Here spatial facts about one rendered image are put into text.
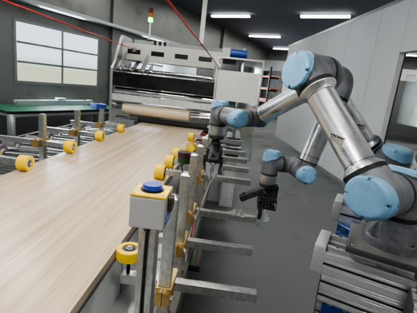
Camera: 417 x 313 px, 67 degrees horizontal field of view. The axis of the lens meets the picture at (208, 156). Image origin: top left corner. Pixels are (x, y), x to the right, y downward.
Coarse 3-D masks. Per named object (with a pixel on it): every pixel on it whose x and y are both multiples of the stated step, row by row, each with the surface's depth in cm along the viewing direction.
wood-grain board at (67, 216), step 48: (96, 144) 238; (144, 144) 257; (0, 192) 132; (48, 192) 137; (96, 192) 143; (0, 240) 96; (48, 240) 99; (96, 240) 102; (0, 288) 76; (48, 288) 78
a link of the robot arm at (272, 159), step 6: (270, 150) 138; (276, 150) 140; (264, 156) 138; (270, 156) 136; (276, 156) 136; (282, 156) 139; (264, 162) 138; (270, 162) 137; (276, 162) 137; (282, 162) 137; (264, 168) 138; (270, 168) 137; (276, 168) 138; (282, 168) 138; (264, 174) 139; (270, 174) 138; (276, 174) 139
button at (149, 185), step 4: (144, 184) 61; (148, 184) 61; (152, 184) 61; (156, 184) 62; (160, 184) 62; (144, 188) 61; (148, 188) 60; (152, 188) 60; (156, 188) 60; (160, 188) 61
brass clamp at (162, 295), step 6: (174, 270) 103; (174, 276) 100; (174, 282) 99; (156, 288) 94; (162, 288) 94; (168, 288) 94; (156, 294) 92; (162, 294) 92; (168, 294) 93; (156, 300) 93; (162, 300) 92; (168, 300) 92; (162, 306) 93
